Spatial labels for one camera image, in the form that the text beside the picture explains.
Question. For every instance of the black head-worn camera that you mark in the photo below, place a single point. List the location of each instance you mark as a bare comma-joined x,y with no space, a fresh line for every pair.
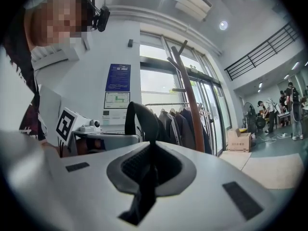
103,18

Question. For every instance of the cardboard box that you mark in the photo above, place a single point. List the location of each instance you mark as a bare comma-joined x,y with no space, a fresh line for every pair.
238,139

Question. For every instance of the person's dark printed shirt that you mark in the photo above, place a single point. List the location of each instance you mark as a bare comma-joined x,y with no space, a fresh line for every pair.
30,119

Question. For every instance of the brown wooden coat rack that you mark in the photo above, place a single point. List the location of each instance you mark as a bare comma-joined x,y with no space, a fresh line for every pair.
191,100

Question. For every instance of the blue wall notice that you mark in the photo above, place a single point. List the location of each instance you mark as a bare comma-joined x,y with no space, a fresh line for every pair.
118,77

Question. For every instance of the black metal railing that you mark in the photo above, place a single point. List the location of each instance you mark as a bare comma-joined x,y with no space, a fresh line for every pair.
262,52

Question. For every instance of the person's head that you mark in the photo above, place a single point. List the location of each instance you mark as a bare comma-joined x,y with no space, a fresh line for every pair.
60,16

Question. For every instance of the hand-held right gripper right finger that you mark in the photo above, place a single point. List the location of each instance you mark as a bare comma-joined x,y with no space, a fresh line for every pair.
204,208

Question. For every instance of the small black wall box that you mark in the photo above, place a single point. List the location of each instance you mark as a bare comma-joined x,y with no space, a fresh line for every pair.
130,43

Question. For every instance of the white ceiling air conditioner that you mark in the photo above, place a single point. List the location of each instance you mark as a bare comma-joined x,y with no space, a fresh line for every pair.
192,2

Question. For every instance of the round ceiling light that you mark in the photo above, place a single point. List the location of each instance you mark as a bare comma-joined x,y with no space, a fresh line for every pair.
223,25

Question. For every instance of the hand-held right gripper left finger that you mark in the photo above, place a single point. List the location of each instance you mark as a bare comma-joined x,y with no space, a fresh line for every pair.
72,196

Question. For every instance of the small white wall panel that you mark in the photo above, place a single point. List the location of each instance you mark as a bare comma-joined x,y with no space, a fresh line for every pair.
106,117

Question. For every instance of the white floor plan poster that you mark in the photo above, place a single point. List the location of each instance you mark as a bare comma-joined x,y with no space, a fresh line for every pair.
116,100

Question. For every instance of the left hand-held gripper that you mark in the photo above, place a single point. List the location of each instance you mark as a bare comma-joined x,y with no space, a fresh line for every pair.
113,141

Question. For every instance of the black floor fan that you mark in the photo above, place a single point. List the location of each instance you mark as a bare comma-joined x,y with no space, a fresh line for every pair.
249,117

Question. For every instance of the glass door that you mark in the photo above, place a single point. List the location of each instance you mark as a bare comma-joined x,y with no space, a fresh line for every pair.
211,109

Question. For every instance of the row of hanging dark jackets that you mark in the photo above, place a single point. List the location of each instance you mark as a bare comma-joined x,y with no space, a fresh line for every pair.
179,126

